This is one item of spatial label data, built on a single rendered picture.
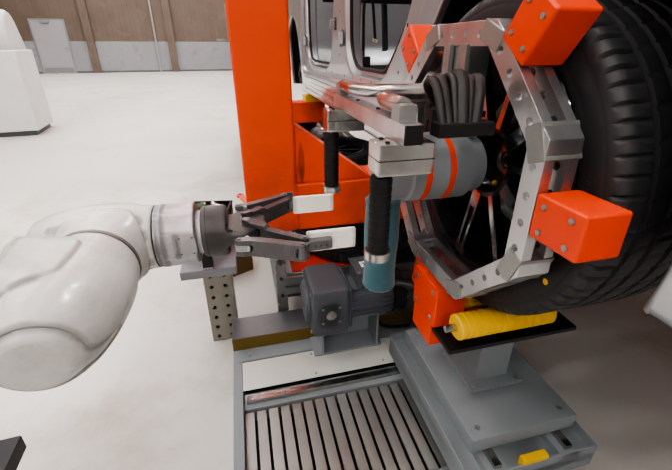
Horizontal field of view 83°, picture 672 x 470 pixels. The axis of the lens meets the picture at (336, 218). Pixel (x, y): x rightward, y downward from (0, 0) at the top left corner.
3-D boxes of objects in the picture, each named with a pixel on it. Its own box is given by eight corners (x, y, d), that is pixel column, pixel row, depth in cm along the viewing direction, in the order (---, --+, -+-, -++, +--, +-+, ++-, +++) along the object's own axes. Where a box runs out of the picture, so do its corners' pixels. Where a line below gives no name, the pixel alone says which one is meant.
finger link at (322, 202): (293, 214, 65) (293, 212, 66) (333, 210, 66) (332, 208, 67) (293, 198, 64) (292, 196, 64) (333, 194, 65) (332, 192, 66)
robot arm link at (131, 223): (171, 251, 61) (156, 299, 49) (63, 263, 58) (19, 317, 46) (158, 188, 57) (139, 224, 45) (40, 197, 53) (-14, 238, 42)
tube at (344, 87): (449, 101, 76) (456, 44, 72) (358, 105, 72) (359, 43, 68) (413, 92, 92) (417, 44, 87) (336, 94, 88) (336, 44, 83)
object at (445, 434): (588, 466, 98) (599, 441, 94) (464, 503, 91) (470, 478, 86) (478, 336, 143) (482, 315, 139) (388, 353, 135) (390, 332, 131)
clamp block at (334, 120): (365, 130, 88) (365, 107, 86) (327, 132, 86) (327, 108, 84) (358, 126, 93) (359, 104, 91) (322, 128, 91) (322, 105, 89)
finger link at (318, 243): (294, 239, 52) (298, 249, 49) (330, 235, 53) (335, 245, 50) (295, 248, 52) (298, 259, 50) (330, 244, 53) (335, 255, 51)
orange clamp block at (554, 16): (562, 66, 58) (606, 8, 50) (518, 67, 56) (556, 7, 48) (541, 38, 61) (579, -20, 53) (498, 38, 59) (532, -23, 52)
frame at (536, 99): (530, 347, 69) (624, 8, 47) (498, 354, 68) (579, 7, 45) (408, 224, 117) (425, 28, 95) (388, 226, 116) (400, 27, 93)
